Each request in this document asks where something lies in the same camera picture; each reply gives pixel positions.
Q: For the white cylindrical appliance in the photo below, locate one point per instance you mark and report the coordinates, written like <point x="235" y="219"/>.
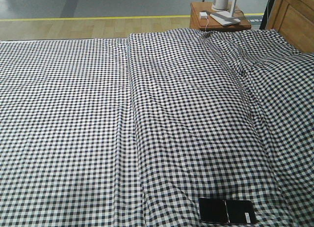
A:
<point x="220" y="5"/>

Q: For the black smartphone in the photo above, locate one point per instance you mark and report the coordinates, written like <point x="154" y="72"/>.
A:
<point x="221" y="211"/>

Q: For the wooden nightstand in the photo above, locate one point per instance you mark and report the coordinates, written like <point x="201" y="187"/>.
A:
<point x="201" y="24"/>

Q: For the white charger adapter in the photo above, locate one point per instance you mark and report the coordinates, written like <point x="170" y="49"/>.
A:
<point x="203" y="15"/>

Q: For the wooden headboard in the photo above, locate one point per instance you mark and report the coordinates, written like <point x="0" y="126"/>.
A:
<point x="294" y="20"/>

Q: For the black white checkered bedsheet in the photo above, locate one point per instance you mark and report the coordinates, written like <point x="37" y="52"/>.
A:
<point x="133" y="132"/>

